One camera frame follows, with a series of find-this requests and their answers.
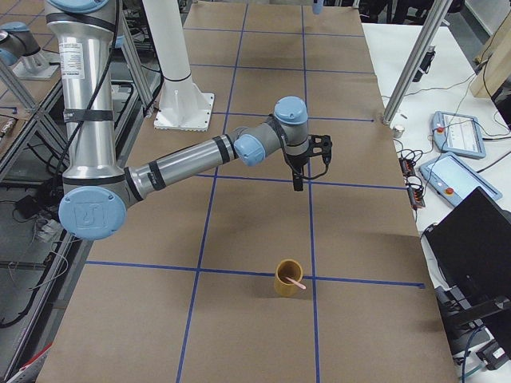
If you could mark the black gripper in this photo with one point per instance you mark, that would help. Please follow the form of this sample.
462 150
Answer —
297 163

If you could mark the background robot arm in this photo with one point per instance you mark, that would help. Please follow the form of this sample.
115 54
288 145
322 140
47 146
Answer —
22 53

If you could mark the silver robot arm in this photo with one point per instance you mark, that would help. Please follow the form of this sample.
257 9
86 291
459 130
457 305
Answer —
317 7
97 191

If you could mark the yellow-brown cup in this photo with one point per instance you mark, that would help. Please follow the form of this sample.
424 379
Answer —
287 270

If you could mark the pink chopstick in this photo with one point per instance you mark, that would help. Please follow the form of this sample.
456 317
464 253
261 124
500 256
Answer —
296 283

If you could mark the near teach pendant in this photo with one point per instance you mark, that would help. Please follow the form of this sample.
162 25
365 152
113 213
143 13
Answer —
454 180

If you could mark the teach pendant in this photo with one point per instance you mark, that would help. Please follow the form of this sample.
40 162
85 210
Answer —
454 180
458 133

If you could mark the far teach pendant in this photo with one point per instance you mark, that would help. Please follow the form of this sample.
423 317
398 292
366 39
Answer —
458 133

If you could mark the black laptop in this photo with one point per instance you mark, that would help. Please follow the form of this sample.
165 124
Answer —
472 247

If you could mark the wooden board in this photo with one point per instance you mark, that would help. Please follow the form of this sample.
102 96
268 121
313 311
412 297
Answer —
496 55

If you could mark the black cable hub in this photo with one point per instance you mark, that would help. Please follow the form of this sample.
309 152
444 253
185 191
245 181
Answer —
414 185

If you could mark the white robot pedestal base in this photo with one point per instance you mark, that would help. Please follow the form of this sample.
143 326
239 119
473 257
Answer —
182 106

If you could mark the aluminium frame post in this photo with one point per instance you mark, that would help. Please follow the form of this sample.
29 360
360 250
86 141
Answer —
434 19

